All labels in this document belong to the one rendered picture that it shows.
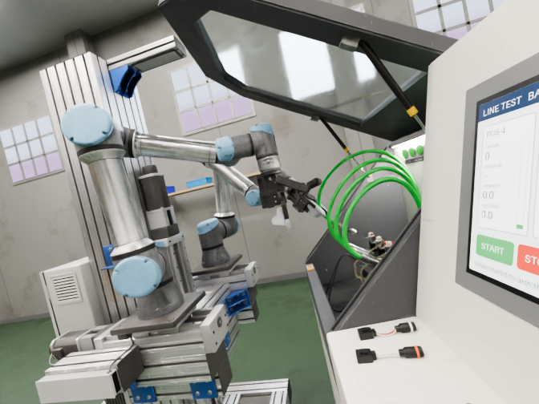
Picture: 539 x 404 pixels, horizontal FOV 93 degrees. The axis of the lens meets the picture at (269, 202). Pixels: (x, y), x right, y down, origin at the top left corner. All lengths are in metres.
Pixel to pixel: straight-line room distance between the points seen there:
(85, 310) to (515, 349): 1.30
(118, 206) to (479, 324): 0.82
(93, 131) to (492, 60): 0.84
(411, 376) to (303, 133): 3.43
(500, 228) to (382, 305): 0.33
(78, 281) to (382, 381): 1.13
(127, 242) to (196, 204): 3.39
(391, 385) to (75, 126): 0.89
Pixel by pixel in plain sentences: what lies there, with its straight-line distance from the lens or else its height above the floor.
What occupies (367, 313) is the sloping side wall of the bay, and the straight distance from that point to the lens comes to 0.72.
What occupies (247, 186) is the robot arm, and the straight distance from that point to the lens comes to 1.18.
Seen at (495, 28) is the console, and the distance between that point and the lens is 0.60.
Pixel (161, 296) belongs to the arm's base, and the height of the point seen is 1.09.
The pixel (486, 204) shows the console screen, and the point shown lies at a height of 1.25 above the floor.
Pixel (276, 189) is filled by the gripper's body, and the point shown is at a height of 1.35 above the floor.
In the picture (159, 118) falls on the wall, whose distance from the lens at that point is 4.53.
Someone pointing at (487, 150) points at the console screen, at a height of 1.34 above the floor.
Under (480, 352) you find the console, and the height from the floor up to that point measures 1.02.
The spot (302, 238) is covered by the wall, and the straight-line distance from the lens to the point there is 3.81.
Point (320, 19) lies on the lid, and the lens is 0.72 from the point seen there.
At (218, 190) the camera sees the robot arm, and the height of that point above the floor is 1.41.
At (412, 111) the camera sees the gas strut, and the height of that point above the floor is 1.46.
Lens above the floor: 1.35
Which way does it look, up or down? 2 degrees down
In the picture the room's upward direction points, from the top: 13 degrees counter-clockwise
